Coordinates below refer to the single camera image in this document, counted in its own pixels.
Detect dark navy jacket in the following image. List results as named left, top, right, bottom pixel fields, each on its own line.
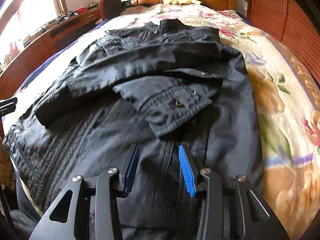
left=4, top=20, right=264, bottom=239

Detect long wooden dresser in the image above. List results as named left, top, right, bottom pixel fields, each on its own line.
left=0, top=8, right=100, bottom=99

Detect floral bedspread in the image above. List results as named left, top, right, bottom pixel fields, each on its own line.
left=5, top=4, right=319, bottom=239

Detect red item on dresser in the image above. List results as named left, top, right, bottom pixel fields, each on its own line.
left=76, top=7, right=87, bottom=14

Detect dark wooden chair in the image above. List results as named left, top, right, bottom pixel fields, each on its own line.
left=99, top=0, right=122, bottom=21

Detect wooden louvered wardrobe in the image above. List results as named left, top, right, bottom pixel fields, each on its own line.
left=247, top=0, right=319, bottom=81

